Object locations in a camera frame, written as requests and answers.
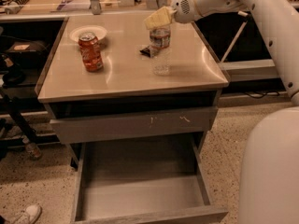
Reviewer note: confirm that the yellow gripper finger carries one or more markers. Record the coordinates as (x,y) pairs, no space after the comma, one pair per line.
(161,17)

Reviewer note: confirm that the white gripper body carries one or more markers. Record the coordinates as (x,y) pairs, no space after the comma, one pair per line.
(183,6)

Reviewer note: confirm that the clear plastic water bottle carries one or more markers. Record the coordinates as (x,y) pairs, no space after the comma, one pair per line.
(159,49)

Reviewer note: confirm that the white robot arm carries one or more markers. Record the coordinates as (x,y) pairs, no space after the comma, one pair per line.
(269,176)

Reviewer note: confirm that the grey drawer cabinet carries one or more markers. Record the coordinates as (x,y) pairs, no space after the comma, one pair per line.
(126,83)

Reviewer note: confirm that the closed grey top drawer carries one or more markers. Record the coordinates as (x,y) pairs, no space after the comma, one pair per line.
(133,125)

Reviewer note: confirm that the open grey middle drawer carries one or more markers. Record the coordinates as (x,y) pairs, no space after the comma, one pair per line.
(152,180)

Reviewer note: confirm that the bottle on floor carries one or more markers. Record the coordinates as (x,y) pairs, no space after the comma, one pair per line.
(32,149)

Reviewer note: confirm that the black snack bar wrapper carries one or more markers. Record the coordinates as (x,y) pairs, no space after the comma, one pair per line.
(145,51)

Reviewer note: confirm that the white paper plate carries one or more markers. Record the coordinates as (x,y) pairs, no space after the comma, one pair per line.
(99,31)

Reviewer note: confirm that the white pole with black tip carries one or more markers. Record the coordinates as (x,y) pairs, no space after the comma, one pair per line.
(246,17)

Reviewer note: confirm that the orange soda can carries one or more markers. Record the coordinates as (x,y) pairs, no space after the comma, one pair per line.
(90,52)

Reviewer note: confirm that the black bag on shelf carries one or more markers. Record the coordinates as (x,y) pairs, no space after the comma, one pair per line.
(28,54)

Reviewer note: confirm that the black tripod leg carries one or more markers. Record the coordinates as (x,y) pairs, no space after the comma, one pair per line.
(17,117)

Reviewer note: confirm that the white sneaker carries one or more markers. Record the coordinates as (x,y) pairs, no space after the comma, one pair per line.
(29,215)

